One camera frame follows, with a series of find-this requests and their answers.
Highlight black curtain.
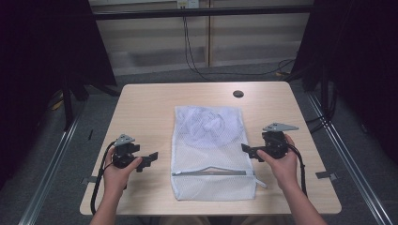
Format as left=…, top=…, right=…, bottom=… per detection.
left=289, top=0, right=398, bottom=163
left=0, top=0, right=118, bottom=191

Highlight metal floor rail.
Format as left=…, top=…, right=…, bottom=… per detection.
left=18, top=102, right=86, bottom=225
left=305, top=92, right=394, bottom=225

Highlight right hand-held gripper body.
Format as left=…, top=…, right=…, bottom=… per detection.
left=261, top=122, right=299, bottom=160

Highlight black metal stand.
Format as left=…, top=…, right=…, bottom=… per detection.
left=61, top=74, right=76, bottom=132

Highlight black hanging wall cables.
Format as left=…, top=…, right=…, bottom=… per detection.
left=182, top=16, right=297, bottom=83

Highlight white mesh laundry bag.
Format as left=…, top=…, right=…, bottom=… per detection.
left=170, top=105, right=268, bottom=202

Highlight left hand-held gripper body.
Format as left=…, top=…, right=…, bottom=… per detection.
left=112, top=133, right=141, bottom=170

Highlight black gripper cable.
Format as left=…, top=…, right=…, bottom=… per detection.
left=89, top=141, right=117, bottom=216
left=286, top=143, right=309, bottom=198

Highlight grey tape strip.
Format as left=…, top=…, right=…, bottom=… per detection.
left=314, top=171, right=339, bottom=182
left=80, top=176, right=99, bottom=186

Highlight person's right hand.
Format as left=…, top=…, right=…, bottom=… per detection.
left=256, top=133, right=299, bottom=192

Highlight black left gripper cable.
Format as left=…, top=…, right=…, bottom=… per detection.
left=89, top=141, right=117, bottom=216

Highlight person's left hand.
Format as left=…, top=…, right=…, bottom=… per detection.
left=102, top=149, right=144, bottom=199

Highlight black horizontal bar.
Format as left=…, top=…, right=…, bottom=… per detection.
left=92, top=5, right=314, bottom=22

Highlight white garment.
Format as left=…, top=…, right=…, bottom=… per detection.
left=178, top=107, right=242, bottom=148

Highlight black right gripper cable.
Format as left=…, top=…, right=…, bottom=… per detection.
left=286, top=143, right=309, bottom=198

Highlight white wall socket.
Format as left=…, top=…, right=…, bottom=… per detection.
left=176, top=0, right=200, bottom=9

